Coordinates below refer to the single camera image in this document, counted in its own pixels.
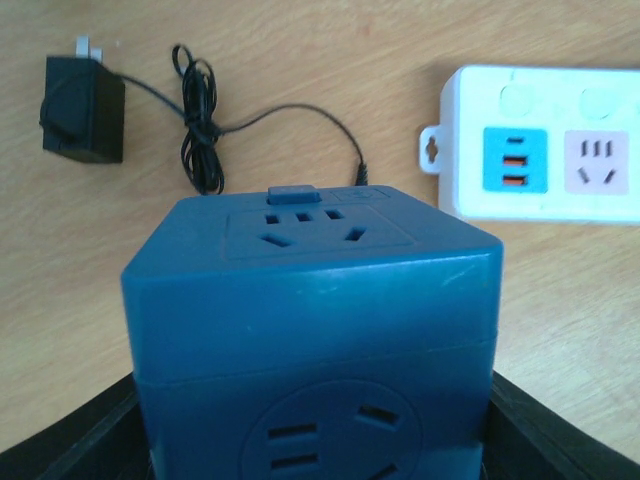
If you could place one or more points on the dark blue adapter base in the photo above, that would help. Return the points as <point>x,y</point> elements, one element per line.
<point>304,333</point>

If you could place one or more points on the black adapter with thin cable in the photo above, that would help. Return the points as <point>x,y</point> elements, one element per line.
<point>82,114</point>

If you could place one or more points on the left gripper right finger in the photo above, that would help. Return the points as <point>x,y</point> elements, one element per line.
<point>526,440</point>

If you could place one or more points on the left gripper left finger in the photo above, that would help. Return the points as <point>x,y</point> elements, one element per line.
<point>103,439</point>

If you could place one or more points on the white power strip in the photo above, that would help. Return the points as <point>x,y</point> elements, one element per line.
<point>536,144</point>

